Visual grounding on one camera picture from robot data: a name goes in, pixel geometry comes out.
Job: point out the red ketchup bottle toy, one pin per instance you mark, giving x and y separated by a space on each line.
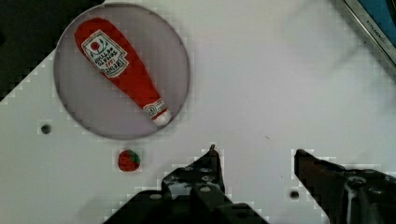
113 56

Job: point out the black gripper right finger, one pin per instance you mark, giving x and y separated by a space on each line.
347 196

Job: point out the small red tomato toy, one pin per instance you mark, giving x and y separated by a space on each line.
128 161

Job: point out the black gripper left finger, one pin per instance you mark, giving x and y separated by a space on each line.
194 194

